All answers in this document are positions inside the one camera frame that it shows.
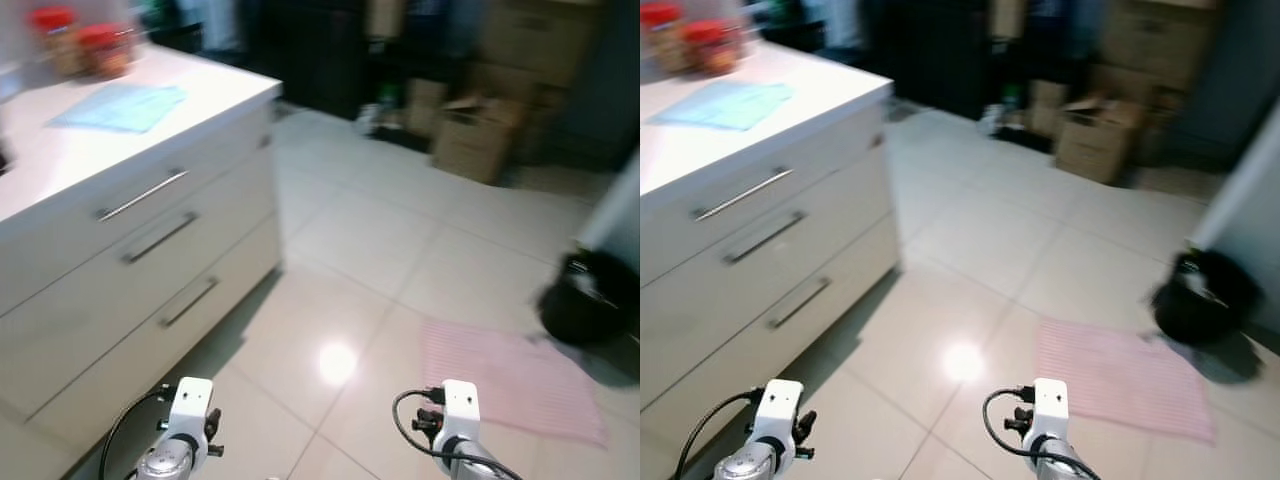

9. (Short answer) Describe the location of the pink floor mat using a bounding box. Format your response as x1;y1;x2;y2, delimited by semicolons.
420;320;609;448
1035;318;1218;444

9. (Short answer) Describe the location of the white drawer island cabinet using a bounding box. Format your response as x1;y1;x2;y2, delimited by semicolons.
640;40;901;480
0;45;284;480

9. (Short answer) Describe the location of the black trash bin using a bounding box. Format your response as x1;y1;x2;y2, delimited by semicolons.
537;248;641;349
1150;248;1266;348

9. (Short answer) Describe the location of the open cardboard box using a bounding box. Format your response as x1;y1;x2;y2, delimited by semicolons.
1053;97;1146;186
430;95;528;187

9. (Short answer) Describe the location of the small cardboard box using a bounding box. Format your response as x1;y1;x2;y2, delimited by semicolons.
404;78;451;139
1028;78;1071;139

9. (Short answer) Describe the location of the light blue cloth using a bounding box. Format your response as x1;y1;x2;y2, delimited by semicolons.
655;80;796;132
48;82;189;135

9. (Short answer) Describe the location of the black cabinet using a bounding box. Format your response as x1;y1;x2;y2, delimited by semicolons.
245;0;373;121
865;0;996;121

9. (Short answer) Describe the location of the short red-lid jar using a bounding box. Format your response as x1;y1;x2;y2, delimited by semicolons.
76;22;136;81
682;18;746;77

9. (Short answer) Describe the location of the large cardboard box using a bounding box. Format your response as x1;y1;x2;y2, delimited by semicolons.
1098;0;1221;86
478;0;603;89

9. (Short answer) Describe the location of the tall red-lid jar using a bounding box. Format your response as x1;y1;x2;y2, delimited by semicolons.
640;2;689;73
28;5;83;79

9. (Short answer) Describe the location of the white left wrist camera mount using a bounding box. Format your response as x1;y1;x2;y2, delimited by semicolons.
752;379;805;451
167;377;215;453

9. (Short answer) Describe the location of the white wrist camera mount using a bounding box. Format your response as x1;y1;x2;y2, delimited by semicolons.
167;377;215;453
1030;378;1071;449
438;379;482;451
752;379;805;451

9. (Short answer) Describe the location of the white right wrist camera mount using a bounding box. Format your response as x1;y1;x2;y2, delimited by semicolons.
438;379;482;451
1030;378;1071;449

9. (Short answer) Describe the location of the silver bar drawer handle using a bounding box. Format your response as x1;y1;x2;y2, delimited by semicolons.
97;168;189;223
122;211;199;265
158;277;219;329
767;277;832;330
723;210;807;266
693;167;794;222

